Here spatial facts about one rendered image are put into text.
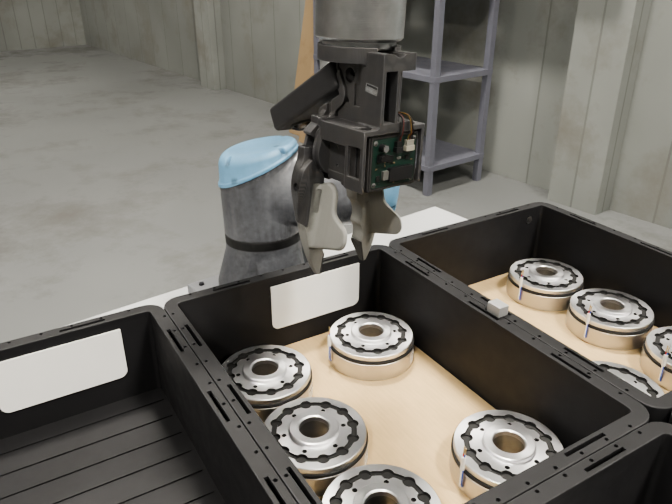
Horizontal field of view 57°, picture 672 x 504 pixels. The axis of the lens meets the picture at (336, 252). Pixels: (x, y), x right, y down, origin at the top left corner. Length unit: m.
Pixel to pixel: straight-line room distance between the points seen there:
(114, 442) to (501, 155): 3.61
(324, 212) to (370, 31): 0.16
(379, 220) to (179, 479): 0.31
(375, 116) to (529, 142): 3.46
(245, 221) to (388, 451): 0.40
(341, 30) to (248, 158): 0.38
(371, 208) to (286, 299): 0.20
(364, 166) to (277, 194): 0.37
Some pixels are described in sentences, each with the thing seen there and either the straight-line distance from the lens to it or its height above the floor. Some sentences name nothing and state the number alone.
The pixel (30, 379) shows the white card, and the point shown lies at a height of 0.89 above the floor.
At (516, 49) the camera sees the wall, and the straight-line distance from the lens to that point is 3.96.
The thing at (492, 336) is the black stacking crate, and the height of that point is 0.91.
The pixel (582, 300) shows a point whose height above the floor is 0.86.
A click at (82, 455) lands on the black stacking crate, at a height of 0.83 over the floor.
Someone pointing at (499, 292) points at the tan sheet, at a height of 0.83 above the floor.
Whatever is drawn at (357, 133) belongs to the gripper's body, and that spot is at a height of 1.14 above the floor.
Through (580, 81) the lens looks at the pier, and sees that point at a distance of 3.57.
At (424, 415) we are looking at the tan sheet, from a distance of 0.69.
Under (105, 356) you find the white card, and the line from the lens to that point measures 0.71.
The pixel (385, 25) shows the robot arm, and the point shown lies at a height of 1.22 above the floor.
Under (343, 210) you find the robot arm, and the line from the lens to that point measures 0.88.
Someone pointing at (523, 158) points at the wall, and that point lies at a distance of 4.00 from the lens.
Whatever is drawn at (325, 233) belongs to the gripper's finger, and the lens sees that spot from 0.56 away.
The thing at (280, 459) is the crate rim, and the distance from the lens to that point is 0.49.
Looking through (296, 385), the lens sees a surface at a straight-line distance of 0.67.
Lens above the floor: 1.27
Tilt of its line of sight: 26 degrees down
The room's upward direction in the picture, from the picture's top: straight up
